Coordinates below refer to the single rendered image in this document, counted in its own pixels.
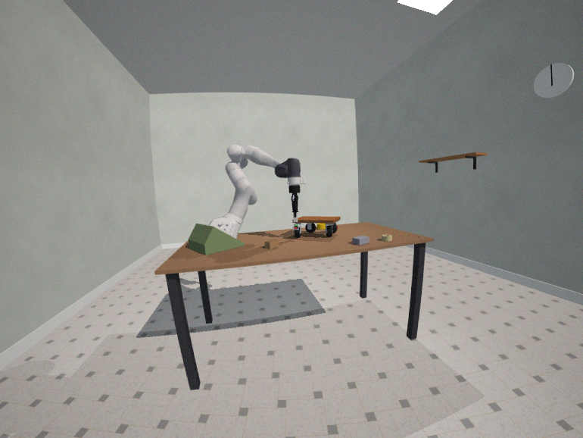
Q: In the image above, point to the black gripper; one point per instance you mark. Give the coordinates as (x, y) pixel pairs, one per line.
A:
(294, 190)

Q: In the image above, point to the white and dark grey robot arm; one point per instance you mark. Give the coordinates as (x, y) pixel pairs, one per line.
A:
(244, 192)

